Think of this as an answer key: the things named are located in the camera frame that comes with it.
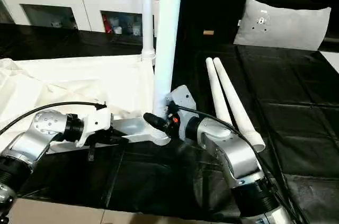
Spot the white plastic table top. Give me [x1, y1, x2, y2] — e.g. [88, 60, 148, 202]
[0, 55, 174, 154]

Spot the white plastic table leg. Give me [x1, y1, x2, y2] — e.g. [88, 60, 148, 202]
[205, 57, 234, 129]
[152, 0, 185, 146]
[140, 0, 157, 64]
[212, 57, 266, 153]

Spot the black work mat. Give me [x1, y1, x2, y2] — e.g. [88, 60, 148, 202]
[0, 22, 339, 223]

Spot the white cabinet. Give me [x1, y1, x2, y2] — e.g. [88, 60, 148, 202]
[0, 0, 160, 38]

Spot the grey cushion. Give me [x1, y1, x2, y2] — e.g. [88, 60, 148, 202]
[233, 0, 332, 51]

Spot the white flat sheet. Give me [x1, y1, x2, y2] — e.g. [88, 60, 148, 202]
[320, 50, 339, 74]

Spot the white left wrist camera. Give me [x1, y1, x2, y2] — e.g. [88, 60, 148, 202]
[74, 105, 113, 148]

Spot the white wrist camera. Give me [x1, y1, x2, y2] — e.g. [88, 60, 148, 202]
[167, 85, 196, 120]
[74, 105, 113, 148]

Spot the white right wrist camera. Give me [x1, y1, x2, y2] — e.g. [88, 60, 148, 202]
[167, 85, 196, 120]

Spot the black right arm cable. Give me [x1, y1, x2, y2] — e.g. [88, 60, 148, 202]
[175, 105, 302, 224]

